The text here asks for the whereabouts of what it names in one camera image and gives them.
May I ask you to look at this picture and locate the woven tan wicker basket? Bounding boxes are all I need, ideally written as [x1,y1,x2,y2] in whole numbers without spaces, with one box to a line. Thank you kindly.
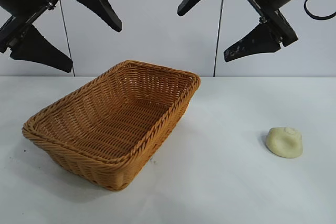
[22,60,202,192]

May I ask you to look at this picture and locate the pale yellow egg yolk pastry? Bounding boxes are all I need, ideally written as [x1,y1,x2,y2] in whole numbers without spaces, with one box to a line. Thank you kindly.
[265,126,303,159]

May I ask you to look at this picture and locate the thin black hanging cable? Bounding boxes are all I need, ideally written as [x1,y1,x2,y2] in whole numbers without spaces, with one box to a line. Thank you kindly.
[59,0,76,77]
[213,0,225,78]

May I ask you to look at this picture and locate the black right arm cable loop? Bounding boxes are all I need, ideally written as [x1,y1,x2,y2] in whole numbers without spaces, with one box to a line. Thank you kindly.
[303,0,336,20]

